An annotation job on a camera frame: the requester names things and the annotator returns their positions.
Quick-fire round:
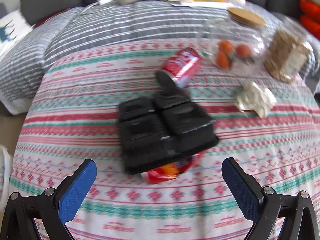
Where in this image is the white trash bin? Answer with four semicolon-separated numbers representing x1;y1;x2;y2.
0;145;12;212

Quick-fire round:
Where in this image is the patterned tablecloth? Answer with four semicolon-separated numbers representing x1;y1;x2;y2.
8;38;320;240

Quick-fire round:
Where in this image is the red snack wrapper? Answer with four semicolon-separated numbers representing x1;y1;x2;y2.
141;151;205;184

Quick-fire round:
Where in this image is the crumpled white paper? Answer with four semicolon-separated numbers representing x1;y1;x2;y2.
235;82;277;118

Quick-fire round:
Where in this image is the black plastic food tray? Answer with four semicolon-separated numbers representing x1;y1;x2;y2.
118;89;219;174

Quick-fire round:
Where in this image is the orange tangerine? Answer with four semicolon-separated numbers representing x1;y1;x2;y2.
235;44;252;58
215;51;233;69
218;40;233;53

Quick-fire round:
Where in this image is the red soda can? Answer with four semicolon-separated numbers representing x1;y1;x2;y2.
155;47;202;90

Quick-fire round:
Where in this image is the grey striped sofa blanket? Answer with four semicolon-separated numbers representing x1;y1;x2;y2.
0;0;320;116

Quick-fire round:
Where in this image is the white deer pillow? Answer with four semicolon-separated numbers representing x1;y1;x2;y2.
0;10;33;55

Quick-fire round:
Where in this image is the cork jar lid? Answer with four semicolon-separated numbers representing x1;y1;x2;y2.
227;7;265;27

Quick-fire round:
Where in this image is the white charger cable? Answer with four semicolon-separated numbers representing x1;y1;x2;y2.
72;0;115;22

